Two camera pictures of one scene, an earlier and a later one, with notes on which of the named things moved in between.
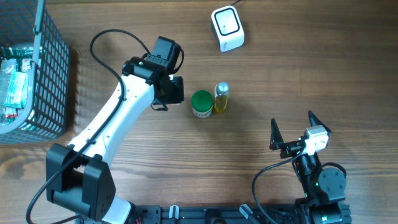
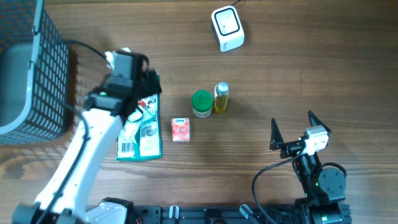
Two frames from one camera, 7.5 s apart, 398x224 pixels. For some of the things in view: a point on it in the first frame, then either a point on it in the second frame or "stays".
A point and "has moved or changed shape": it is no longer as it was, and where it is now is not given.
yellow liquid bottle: [221, 95] stays
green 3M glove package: [18, 53] to [140, 135]
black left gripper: [173, 92] to [145, 91]
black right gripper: [277, 142] stays
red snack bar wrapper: [11, 116] has moved or changed shape
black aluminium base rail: [229, 214] stays
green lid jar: [202, 104] stays
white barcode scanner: [228, 28] stays
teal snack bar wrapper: [17, 89] to [127, 139]
